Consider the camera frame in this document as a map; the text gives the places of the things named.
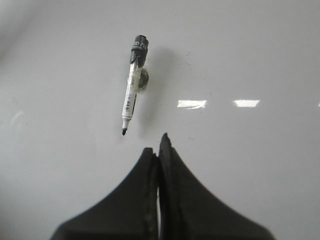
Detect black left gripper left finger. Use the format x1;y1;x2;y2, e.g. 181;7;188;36
51;147;159;240

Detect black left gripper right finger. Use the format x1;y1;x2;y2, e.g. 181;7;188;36
158;133;274;240

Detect white black whiteboard marker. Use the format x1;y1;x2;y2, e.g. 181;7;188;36
122;35;149;136

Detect white whiteboard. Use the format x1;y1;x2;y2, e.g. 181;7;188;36
0;0;320;240

